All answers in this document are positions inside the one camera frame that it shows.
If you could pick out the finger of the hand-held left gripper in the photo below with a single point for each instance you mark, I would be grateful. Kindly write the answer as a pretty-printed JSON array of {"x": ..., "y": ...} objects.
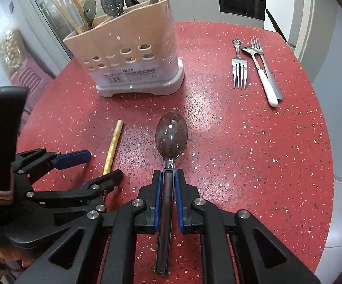
[
  {"x": 70, "y": 159},
  {"x": 108, "y": 180}
]

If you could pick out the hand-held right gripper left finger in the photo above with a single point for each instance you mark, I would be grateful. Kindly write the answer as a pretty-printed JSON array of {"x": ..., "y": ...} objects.
[{"x": 158, "y": 201}]

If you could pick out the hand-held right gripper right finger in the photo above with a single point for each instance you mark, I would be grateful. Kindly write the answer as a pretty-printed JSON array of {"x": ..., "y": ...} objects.
[{"x": 179, "y": 201}]

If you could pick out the yellow patterned chopstick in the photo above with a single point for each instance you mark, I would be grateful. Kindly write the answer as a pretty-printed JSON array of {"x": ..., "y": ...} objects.
[{"x": 114, "y": 145}]

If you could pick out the large dark metal spoon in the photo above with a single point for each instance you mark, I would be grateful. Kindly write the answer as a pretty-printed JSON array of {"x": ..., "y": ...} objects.
[{"x": 171, "y": 139}]

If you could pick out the beige plastic utensil holder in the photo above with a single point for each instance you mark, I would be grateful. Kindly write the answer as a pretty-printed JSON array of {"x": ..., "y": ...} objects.
[{"x": 129, "y": 56}]

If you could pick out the bamboo chopstick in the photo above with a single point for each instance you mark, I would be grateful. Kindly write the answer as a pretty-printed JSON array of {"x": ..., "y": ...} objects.
[
  {"x": 64, "y": 17},
  {"x": 72, "y": 4}
]

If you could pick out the stack of pink plastic stools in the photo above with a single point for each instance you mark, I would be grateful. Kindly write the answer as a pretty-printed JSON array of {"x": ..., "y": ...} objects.
[{"x": 30, "y": 77}]

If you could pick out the clear bag of beige goods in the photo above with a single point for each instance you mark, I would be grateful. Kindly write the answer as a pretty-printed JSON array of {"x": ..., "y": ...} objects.
[{"x": 11, "y": 50}]

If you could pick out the glass door cabinet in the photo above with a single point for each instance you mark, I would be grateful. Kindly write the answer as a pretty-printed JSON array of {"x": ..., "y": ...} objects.
[{"x": 49, "y": 11}]

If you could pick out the built-in black oven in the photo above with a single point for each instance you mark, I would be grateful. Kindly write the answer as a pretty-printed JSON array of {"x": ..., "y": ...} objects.
[{"x": 241, "y": 0}]

